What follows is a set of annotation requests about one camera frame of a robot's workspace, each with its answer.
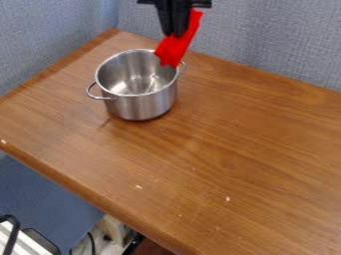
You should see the stainless steel pot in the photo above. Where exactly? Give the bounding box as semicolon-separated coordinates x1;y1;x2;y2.
86;49;186;121

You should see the red plastic block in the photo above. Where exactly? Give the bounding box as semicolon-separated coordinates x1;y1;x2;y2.
156;8;204;68

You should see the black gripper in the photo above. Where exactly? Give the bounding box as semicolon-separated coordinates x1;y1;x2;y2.
138;0;213;38

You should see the white clutter under table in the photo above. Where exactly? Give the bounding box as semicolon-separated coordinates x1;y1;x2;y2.
69;215;145;255

